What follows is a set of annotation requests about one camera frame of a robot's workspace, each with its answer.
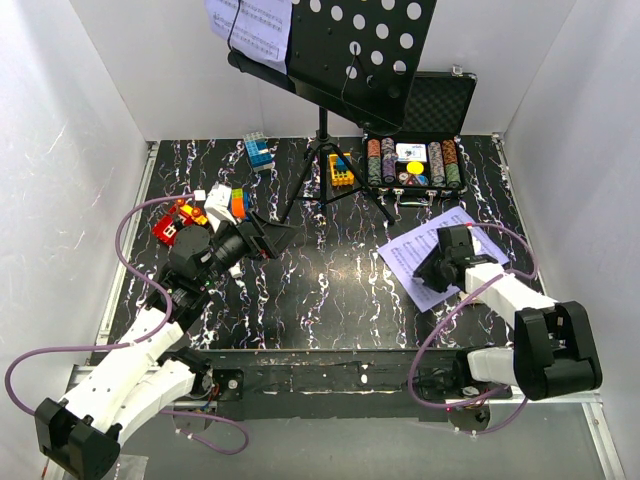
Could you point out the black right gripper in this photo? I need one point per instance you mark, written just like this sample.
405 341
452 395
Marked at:
425 270

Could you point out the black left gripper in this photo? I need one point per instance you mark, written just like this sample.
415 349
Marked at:
263 238

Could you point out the black tripod music stand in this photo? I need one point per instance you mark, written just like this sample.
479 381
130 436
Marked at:
356 59

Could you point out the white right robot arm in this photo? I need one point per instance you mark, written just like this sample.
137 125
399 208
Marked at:
553 352

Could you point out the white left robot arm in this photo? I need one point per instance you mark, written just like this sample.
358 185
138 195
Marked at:
84 431

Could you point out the orange blue toy car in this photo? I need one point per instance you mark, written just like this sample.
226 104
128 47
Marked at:
239 204

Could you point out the blue white brick stack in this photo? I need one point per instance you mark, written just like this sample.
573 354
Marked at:
257 149

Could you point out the yellow dealer chip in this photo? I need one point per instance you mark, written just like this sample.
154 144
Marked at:
415 168

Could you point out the red toy brick house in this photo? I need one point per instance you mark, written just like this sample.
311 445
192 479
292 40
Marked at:
192 215

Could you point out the black poker chip case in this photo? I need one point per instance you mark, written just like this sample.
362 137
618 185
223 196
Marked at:
434 115

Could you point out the playing card deck box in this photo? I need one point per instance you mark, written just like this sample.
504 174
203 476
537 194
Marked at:
408 152

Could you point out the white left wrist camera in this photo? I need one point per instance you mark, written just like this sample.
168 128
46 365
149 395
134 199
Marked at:
217 205

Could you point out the yellow blue brick frame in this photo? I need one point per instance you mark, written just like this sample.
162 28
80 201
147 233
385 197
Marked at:
340 174

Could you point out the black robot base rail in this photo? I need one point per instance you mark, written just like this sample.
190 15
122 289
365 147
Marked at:
326 384

